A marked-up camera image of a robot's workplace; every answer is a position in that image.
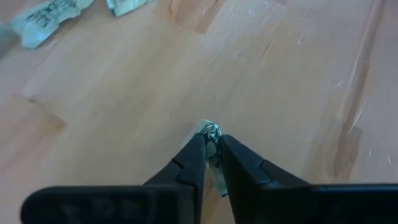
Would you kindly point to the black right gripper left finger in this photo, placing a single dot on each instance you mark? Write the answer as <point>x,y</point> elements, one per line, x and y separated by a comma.
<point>189,168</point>

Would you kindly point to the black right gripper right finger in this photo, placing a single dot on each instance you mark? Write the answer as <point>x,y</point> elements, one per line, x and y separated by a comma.
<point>245,168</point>

